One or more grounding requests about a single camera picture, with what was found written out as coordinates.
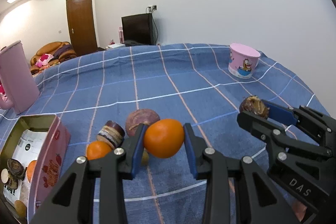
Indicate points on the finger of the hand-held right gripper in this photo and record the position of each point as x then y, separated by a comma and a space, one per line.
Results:
254, 123
282, 115

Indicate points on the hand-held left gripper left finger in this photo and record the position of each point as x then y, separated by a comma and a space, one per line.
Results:
137, 153

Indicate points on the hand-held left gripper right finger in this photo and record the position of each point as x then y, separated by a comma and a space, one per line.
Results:
189, 153

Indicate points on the small yellow-green fruit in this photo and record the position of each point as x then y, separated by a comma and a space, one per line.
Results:
20, 208
145, 158

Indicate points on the brown round taro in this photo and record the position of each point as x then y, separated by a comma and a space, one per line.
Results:
250, 106

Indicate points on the orange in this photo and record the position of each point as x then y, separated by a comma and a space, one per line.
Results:
162, 138
97, 150
32, 170

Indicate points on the dark purple layered cake cylinder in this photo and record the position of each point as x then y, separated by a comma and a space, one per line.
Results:
110, 133

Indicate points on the purple turnip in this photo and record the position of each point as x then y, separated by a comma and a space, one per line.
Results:
139, 119

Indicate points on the pink metal tin box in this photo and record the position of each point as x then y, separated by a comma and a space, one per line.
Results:
52, 161

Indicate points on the brown cake cylinder pale end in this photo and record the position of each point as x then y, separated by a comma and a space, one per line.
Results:
15, 167

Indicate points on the person's right hand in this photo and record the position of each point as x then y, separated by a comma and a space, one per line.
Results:
299, 209

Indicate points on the pink cartoon print cup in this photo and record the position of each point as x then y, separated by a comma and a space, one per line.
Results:
242, 64

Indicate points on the blue checkered tablecloth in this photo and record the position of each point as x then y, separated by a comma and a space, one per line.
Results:
170, 77

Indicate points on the printed paper leaflet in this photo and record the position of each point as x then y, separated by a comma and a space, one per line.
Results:
29, 140

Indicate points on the white low television table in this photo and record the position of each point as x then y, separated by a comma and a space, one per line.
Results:
115, 45

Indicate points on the pink gift bag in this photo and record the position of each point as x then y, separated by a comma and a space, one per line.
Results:
121, 33

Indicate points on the black television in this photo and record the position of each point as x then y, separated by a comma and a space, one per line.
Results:
136, 28

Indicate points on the pink floral cushion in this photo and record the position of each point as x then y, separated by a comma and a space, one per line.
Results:
44, 59

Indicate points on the brown wooden door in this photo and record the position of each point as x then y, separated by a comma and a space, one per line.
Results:
81, 27

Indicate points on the pink electric kettle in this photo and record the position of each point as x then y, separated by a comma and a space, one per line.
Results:
18, 79

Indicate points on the white wall socket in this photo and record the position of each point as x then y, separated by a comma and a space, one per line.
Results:
152, 7

